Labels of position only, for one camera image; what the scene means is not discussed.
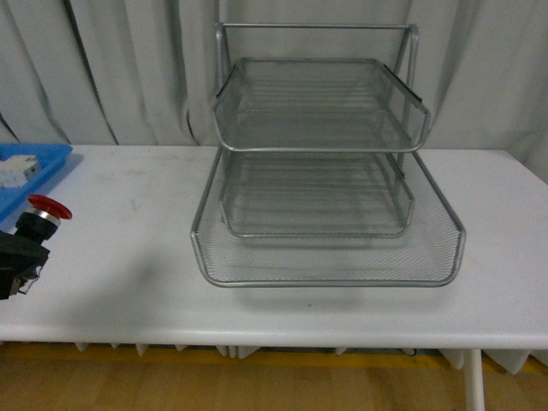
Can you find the black gripper finger holding button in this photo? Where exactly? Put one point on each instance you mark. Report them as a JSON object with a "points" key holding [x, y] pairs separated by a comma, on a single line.
{"points": [[22, 259]]}

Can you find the blue plastic tray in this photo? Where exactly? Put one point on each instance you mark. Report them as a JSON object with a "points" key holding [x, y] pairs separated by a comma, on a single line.
{"points": [[50, 158]]}

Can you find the white curtain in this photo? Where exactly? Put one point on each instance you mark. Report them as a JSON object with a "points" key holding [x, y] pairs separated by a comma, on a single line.
{"points": [[139, 72]]}

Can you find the red emergency stop button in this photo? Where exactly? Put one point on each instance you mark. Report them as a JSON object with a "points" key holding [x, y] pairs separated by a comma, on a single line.
{"points": [[41, 219]]}

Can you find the silver mesh document rack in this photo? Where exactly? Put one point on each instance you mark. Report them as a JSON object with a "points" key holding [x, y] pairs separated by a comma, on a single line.
{"points": [[318, 181]]}

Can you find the white circuit breaker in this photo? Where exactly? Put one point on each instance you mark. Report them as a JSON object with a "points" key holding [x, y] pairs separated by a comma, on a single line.
{"points": [[17, 170]]}

